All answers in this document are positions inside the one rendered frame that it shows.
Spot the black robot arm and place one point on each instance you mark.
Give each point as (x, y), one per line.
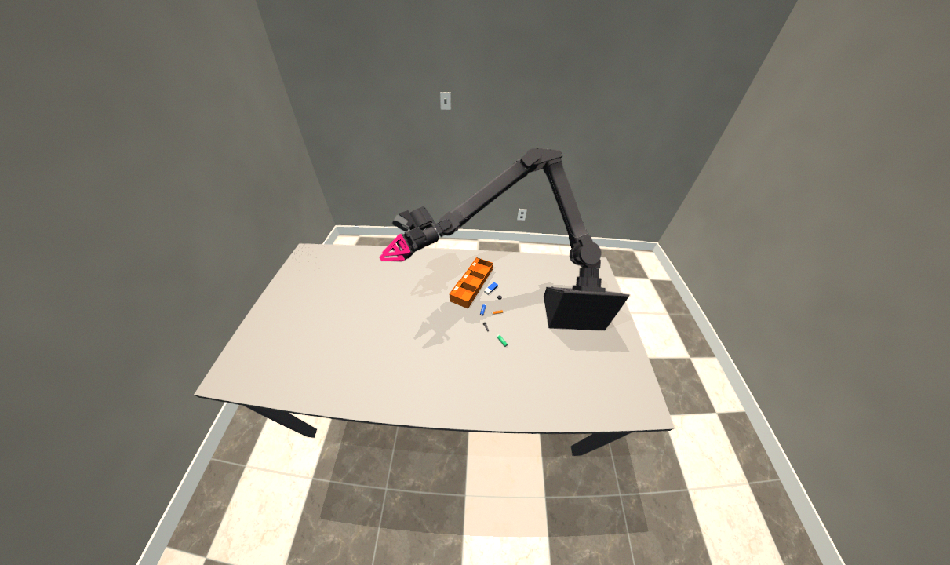
(583, 249)

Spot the orange rack of three bins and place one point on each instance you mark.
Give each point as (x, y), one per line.
(470, 284)

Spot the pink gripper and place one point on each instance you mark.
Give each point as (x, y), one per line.
(407, 244)

